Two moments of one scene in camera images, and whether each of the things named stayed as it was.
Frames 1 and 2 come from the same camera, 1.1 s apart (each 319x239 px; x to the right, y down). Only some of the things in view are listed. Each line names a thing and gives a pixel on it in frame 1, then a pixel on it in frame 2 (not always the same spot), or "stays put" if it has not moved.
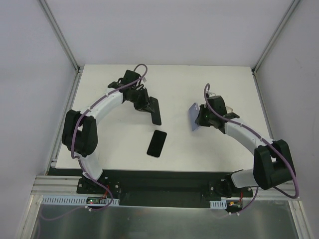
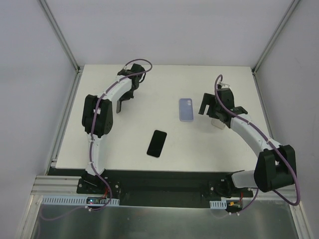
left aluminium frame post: (79, 69) stays put
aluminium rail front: (67, 185) stays put
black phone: (156, 116) → (118, 106)
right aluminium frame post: (281, 25) stays put
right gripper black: (200, 118) → (208, 105)
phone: (155, 146) stays put
